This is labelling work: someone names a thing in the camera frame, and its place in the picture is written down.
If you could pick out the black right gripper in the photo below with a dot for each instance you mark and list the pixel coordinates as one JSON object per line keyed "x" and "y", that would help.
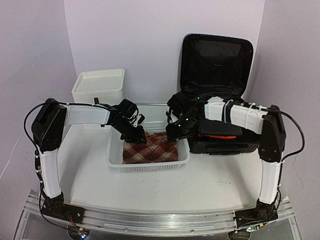
{"x": 173, "y": 135}

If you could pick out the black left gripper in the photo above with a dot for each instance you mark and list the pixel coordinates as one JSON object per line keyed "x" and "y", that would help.
{"x": 137, "y": 138}

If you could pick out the dark grey dotted cloth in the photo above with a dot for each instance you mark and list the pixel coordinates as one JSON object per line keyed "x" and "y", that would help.
{"x": 217, "y": 128}

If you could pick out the white perforated plastic basket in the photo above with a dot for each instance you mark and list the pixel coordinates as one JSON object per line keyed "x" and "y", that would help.
{"x": 115, "y": 150}

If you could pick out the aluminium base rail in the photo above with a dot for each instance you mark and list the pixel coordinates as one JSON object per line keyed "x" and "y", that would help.
{"x": 181, "y": 224}

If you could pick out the red plaid cloth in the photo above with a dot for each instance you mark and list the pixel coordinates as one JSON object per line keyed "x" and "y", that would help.
{"x": 157, "y": 150}

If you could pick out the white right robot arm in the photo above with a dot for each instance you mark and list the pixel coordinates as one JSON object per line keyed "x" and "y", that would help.
{"x": 267, "y": 123}

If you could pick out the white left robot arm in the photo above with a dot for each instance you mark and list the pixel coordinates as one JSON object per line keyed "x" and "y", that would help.
{"x": 49, "y": 125}

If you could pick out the black ribbed hard suitcase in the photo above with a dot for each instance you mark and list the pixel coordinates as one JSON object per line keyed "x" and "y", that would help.
{"x": 217, "y": 66}

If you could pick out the white drawer storage box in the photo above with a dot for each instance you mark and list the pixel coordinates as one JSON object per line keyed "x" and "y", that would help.
{"x": 104, "y": 85}

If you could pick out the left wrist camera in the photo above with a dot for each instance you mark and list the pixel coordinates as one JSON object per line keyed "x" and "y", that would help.
{"x": 138, "y": 120}

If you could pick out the orange item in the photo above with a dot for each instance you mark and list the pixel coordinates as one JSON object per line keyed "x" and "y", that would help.
{"x": 222, "y": 137}

